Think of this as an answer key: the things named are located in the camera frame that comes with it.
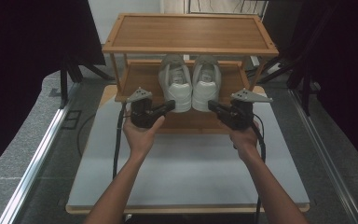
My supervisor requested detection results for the black metal stand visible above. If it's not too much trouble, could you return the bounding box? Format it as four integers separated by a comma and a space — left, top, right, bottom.
59, 55, 116, 110
257, 55, 312, 117

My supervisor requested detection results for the dark floor socket plate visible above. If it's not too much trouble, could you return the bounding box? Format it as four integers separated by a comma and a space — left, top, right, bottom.
61, 109, 83, 131

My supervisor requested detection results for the wooden three-tier shoe rack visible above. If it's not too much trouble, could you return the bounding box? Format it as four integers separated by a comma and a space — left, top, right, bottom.
102, 12, 281, 135

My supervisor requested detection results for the white sneaker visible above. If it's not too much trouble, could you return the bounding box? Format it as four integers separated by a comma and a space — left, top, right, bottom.
191, 54, 223, 113
158, 54, 194, 114

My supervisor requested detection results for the black floor cable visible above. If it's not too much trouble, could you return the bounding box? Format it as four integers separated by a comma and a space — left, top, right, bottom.
76, 113, 97, 159

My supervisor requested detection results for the black curtain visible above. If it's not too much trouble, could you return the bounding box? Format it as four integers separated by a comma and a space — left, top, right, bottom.
262, 0, 358, 175
0, 0, 106, 180

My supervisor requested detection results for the person's left hand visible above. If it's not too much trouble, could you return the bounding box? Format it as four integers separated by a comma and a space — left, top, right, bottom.
123, 115, 166, 160

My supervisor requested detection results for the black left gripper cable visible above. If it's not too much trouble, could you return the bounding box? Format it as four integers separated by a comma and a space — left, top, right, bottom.
112, 102, 132, 180

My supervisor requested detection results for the person's right hand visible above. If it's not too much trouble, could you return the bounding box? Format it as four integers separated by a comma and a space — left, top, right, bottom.
220, 120, 260, 160

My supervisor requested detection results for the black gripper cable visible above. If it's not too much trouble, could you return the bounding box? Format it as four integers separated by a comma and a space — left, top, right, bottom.
112, 102, 132, 180
251, 113, 268, 224

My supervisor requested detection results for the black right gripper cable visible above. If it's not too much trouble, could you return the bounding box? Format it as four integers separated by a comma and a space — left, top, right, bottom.
251, 113, 268, 224

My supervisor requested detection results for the silver metal rail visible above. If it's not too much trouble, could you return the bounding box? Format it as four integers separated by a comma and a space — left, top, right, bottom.
0, 83, 82, 224
288, 88, 358, 224

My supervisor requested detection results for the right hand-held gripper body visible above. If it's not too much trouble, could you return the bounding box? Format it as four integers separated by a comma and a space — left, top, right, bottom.
218, 89, 274, 131

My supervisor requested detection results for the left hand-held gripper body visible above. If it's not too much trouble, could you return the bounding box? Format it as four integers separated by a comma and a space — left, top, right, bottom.
125, 87, 166, 129

